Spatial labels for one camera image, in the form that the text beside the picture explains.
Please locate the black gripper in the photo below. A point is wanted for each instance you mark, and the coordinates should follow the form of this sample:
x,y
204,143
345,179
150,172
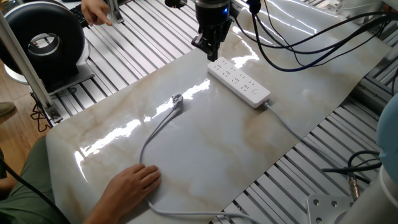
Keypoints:
x,y
213,12

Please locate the white power strip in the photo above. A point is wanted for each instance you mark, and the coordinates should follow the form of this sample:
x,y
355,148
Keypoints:
x,y
236,79

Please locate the bystander's hand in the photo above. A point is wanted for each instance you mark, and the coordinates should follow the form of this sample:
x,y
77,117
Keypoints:
x,y
93,11

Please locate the person's right hand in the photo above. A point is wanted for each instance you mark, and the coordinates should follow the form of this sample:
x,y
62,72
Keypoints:
x,y
133,186

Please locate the black round object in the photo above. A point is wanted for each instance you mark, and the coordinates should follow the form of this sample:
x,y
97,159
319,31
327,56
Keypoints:
x,y
175,3

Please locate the glossy marble pattern mat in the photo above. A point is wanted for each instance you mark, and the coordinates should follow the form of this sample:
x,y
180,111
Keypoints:
x,y
217,149

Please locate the black keyboard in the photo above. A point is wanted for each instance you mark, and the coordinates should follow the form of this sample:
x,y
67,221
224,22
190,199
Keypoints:
x,y
77,14

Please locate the olive shoe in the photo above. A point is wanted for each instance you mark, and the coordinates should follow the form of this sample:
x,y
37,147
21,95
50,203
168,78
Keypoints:
x,y
6,109

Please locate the person's green trousers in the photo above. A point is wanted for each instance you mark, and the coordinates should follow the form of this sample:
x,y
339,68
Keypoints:
x,y
40,174

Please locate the aluminium frame post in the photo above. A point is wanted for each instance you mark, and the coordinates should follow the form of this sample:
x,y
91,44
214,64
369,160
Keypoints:
x,y
23,67
115,11

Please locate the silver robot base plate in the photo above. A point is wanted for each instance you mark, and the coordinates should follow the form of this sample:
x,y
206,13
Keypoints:
x,y
323,211

